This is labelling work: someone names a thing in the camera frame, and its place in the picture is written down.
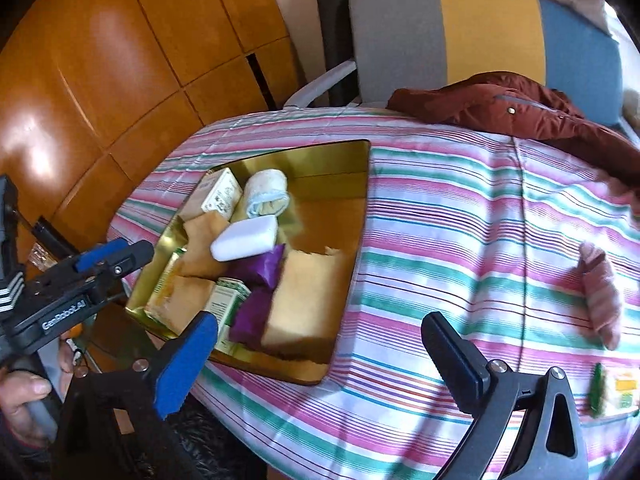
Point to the wooden cabinet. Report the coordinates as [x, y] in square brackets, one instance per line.
[125, 50]

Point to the white sock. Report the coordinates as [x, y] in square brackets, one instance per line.
[265, 187]

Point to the white sponge block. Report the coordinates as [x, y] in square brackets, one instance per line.
[245, 237]

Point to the black pole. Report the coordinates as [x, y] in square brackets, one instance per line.
[332, 25]

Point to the grey yellow blue chair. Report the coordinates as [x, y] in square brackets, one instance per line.
[400, 35]

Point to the green yellow box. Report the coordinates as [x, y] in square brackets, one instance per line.
[170, 272]

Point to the gold tin box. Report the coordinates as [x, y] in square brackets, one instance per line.
[330, 180]

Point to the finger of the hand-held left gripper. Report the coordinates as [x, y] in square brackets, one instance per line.
[60, 312]
[100, 255]

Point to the person's left hand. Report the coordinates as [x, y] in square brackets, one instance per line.
[20, 395]

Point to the pink sock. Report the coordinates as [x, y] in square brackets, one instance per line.
[602, 295]

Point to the green yellow packet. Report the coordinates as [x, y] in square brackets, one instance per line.
[617, 390]

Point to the striped tablecloth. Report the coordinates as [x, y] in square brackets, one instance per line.
[450, 220]

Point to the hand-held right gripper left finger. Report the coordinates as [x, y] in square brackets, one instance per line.
[185, 360]

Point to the person's left forearm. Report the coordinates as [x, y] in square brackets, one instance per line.
[20, 465]

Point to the dark red jacket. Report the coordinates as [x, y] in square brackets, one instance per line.
[500, 105]

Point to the green white medicine box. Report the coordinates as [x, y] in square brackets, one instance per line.
[227, 300]

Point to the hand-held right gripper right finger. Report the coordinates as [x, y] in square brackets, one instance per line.
[457, 365]

